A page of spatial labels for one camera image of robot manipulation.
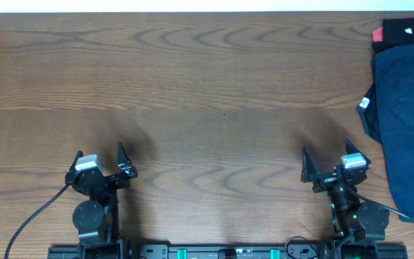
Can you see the black garment with red trim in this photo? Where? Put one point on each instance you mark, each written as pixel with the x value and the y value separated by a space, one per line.
pixel 392 33

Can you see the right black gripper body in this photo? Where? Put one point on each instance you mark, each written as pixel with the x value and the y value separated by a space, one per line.
pixel 326 184

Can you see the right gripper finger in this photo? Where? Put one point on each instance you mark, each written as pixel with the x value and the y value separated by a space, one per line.
pixel 352 149
pixel 309 172

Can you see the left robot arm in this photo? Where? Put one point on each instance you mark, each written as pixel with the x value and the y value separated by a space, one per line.
pixel 97 219

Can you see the navy blue shorts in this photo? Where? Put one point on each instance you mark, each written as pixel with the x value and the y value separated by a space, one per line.
pixel 394 89

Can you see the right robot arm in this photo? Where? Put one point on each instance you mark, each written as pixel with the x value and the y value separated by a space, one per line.
pixel 359 223

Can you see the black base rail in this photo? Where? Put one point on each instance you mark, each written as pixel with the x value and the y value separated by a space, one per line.
pixel 292 249

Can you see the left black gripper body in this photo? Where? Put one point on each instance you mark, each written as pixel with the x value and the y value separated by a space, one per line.
pixel 116 184

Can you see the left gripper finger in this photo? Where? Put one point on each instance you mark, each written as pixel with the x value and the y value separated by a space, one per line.
pixel 78 155
pixel 124 162

